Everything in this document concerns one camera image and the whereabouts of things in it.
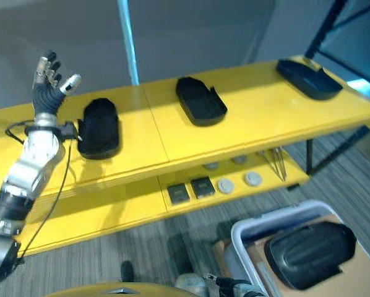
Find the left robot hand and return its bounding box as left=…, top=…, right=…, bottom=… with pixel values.
left=31, top=49, right=82, bottom=119

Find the yellow metal shelf unit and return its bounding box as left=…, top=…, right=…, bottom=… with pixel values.
left=0, top=54, right=370, bottom=257

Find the grey plastic box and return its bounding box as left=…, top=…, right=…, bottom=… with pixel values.
left=223, top=200, right=370, bottom=297

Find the black sole-shaped part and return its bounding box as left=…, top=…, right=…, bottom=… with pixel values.
left=264, top=222, right=357, bottom=291
left=176, top=76, right=228, bottom=127
left=276, top=59, right=343, bottom=101
left=77, top=98, right=123, bottom=160

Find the black square component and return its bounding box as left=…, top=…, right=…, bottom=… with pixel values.
left=167, top=183, right=191, bottom=205
left=190, top=177, right=216, bottom=199

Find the dark robot foot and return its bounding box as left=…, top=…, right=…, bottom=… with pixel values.
left=120, top=260, right=135, bottom=283

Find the yellow robot torso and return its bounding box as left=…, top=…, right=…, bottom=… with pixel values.
left=45, top=280, right=201, bottom=297

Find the bundle of metal rods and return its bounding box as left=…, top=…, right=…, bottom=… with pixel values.
left=257, top=147, right=288, bottom=182

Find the brown cardboard sheet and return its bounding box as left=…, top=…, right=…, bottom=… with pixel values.
left=212, top=213, right=370, bottom=297

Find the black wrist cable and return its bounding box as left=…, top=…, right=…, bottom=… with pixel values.
left=4, top=119, right=82, bottom=264

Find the light blue vertical post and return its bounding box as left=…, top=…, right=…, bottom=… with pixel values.
left=116, top=0, right=140, bottom=85

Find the dark blue rack frame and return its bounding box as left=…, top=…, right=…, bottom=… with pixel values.
left=304, top=0, right=370, bottom=91

